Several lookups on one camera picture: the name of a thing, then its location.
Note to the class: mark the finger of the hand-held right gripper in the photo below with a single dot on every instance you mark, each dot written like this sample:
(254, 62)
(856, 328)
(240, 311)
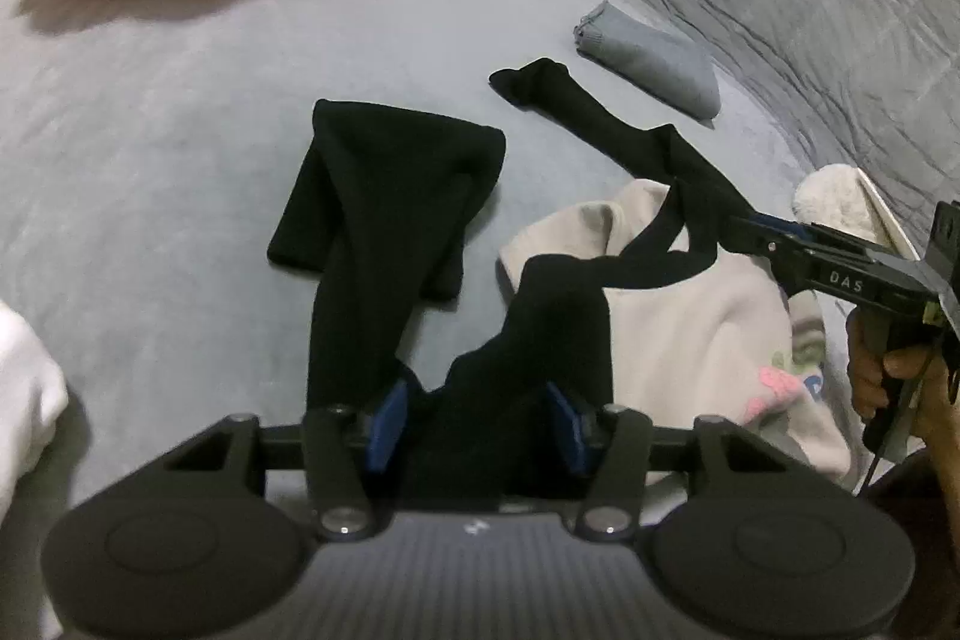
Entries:
(757, 250)
(791, 229)

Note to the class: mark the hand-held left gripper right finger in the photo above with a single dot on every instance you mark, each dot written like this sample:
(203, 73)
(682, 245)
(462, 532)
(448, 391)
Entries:
(564, 419)

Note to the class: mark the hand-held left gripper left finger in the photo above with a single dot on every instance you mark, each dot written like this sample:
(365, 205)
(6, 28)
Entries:
(390, 426)

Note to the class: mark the cream printed sweatshirt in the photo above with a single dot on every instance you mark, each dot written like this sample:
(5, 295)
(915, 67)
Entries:
(697, 340)

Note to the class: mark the black tights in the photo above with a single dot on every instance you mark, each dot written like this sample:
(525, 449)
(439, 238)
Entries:
(375, 197)

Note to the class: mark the person's right forearm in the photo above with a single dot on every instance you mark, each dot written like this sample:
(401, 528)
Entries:
(922, 520)

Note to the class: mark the person's right hand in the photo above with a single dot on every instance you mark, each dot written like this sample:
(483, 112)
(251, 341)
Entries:
(937, 400)

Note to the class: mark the white fluffy cloth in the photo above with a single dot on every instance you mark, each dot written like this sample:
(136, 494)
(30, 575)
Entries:
(825, 197)

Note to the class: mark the folded grey garment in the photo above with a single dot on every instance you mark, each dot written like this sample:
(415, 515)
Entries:
(652, 59)

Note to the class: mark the grey quilted blanket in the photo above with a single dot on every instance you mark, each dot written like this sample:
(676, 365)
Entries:
(825, 10)

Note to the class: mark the grey bed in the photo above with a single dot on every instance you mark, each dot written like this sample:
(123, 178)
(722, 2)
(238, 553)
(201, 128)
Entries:
(150, 160)

